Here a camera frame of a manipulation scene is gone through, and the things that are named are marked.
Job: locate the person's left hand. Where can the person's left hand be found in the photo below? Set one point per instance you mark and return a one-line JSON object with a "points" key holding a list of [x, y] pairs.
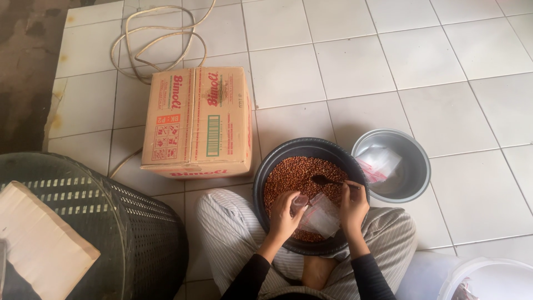
{"points": [[282, 220]]}

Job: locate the person's right hand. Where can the person's right hand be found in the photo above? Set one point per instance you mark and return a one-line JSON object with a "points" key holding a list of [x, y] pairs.
{"points": [[353, 208]]}

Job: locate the person's right fingers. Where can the person's right fingers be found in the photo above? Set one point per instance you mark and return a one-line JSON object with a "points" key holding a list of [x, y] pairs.
{"points": [[352, 192]]}

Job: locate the dark metal spoon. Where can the dark metal spoon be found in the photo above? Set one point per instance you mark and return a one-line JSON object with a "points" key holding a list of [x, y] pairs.
{"points": [[331, 181]]}

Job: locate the bundle of clear zip bags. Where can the bundle of clear zip bags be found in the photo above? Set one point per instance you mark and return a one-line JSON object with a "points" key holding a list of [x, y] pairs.
{"points": [[319, 216]]}

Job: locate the small clear zip bag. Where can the small clear zip bag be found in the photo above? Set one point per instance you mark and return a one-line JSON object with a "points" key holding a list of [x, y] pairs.
{"points": [[299, 203]]}

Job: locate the pack of zip bags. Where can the pack of zip bags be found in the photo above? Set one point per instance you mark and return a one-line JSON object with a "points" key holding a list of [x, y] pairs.
{"points": [[377, 163]]}

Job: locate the grey metal pot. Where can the grey metal pot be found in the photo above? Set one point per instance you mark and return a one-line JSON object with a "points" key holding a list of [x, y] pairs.
{"points": [[410, 175]]}

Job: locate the heap of red-brown peanuts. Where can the heap of red-brown peanuts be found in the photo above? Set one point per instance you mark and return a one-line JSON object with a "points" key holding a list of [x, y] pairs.
{"points": [[291, 175]]}

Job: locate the black round basin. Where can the black round basin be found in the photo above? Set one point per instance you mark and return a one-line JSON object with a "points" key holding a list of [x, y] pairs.
{"points": [[266, 183]]}

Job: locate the person's bare foot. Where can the person's bare foot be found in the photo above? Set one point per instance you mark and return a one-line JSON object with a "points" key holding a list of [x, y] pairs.
{"points": [[316, 271]]}

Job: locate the person's striped trouser legs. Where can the person's striped trouser legs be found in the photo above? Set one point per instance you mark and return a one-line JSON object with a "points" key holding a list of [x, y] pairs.
{"points": [[233, 233]]}

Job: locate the white plastic bucket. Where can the white plastic bucket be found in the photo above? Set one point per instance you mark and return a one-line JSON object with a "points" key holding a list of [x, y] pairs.
{"points": [[491, 279]]}

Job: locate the printed cardboard carton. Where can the printed cardboard carton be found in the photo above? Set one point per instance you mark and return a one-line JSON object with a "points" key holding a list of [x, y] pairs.
{"points": [[198, 121]]}

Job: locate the dark green perforated plastic basket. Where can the dark green perforated plastic basket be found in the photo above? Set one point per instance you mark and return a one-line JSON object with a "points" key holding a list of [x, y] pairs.
{"points": [[133, 233]]}

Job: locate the plain cardboard sheet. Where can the plain cardboard sheet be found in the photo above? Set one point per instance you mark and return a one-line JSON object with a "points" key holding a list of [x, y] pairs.
{"points": [[41, 246]]}

